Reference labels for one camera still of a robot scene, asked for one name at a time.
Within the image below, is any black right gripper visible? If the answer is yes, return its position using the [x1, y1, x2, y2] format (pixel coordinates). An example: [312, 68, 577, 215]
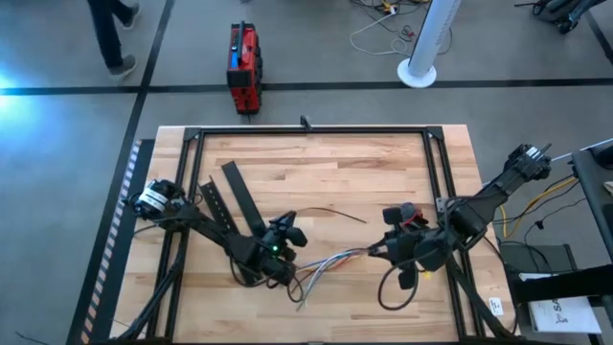
[367, 205, 449, 291]

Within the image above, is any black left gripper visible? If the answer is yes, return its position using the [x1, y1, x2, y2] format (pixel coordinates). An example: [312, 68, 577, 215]
[238, 226, 308, 288]

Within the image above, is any bundle of coloured cables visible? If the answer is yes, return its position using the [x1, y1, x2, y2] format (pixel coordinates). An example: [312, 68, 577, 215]
[295, 248, 368, 272]
[296, 248, 369, 312]
[294, 251, 365, 277]

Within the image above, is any black zip tie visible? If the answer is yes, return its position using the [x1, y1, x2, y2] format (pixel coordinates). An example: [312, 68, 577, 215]
[296, 206, 369, 225]

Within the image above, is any black duct cover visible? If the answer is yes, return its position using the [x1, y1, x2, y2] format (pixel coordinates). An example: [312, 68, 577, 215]
[220, 160, 268, 237]

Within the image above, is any black slotted cable duct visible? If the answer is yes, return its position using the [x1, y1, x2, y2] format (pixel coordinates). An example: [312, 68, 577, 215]
[197, 175, 240, 236]

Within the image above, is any shiny dark red tool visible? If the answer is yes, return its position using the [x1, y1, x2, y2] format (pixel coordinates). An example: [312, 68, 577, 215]
[406, 210, 431, 230]

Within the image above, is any grey round pouch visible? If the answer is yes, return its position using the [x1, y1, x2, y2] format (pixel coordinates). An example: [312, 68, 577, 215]
[400, 201, 423, 221]

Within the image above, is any black floor box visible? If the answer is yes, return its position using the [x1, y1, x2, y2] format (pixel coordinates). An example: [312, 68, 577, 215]
[499, 242, 579, 277]

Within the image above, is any black beam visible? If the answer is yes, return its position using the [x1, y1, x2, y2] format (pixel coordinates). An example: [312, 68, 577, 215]
[511, 265, 613, 303]

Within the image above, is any white paper sheet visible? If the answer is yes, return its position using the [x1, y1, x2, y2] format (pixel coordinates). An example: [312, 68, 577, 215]
[528, 295, 602, 334]

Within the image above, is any black side table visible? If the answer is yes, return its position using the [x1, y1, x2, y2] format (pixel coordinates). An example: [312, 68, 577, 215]
[572, 143, 613, 269]

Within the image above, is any white rod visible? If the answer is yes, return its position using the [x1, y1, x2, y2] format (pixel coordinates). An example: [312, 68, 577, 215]
[550, 137, 613, 162]

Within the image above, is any person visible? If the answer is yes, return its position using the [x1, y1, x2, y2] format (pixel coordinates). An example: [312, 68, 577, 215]
[85, 0, 143, 81]

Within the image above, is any black floor equipment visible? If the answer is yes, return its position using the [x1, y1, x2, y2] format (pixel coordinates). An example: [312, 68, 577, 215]
[514, 0, 608, 35]

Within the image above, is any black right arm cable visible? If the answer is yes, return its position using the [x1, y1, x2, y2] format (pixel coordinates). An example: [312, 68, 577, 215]
[376, 261, 423, 311]

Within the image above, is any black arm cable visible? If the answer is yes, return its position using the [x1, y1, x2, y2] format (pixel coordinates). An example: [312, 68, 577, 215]
[376, 261, 423, 311]
[228, 256, 307, 304]

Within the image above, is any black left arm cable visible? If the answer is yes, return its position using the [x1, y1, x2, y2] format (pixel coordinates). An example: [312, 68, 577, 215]
[228, 256, 307, 304]

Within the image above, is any yellow floor cable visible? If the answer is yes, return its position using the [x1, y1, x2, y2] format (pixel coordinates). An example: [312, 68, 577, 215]
[499, 175, 579, 240]

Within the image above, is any black aluminium table frame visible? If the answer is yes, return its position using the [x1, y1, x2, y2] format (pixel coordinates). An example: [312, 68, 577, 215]
[109, 125, 518, 345]

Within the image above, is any white tower post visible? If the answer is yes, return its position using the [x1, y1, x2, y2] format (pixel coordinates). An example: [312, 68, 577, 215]
[396, 0, 464, 89]

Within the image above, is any white floor cable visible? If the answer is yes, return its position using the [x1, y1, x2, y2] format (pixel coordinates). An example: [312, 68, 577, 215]
[348, 11, 408, 58]

